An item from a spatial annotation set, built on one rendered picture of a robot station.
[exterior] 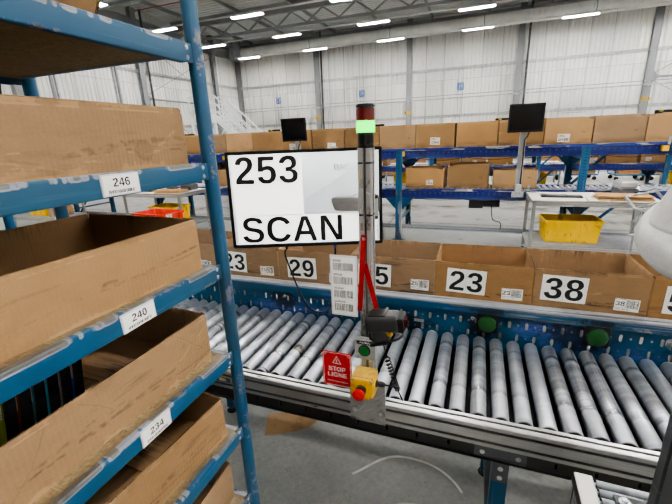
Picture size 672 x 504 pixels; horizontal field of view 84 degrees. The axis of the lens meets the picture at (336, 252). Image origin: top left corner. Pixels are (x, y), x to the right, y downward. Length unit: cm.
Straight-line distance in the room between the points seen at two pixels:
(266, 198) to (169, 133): 54
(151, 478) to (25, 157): 56
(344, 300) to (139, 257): 66
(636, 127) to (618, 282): 474
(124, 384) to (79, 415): 8
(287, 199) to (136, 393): 70
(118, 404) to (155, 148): 42
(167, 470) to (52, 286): 42
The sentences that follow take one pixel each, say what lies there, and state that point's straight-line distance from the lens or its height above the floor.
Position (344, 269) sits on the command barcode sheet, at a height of 120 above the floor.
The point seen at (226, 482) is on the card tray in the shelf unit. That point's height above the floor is 80.
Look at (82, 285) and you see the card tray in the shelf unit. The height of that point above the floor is 139.
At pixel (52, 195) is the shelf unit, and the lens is 57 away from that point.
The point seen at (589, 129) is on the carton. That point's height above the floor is 156.
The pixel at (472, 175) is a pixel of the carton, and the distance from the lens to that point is 590.
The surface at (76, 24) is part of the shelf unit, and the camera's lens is 63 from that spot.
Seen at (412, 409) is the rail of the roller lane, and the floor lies 74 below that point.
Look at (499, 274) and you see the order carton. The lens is 171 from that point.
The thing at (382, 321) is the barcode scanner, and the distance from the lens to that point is 109.
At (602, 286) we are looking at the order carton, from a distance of 177.
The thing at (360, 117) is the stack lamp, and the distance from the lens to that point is 105.
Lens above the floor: 158
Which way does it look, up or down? 17 degrees down
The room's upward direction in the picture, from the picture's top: 2 degrees counter-clockwise
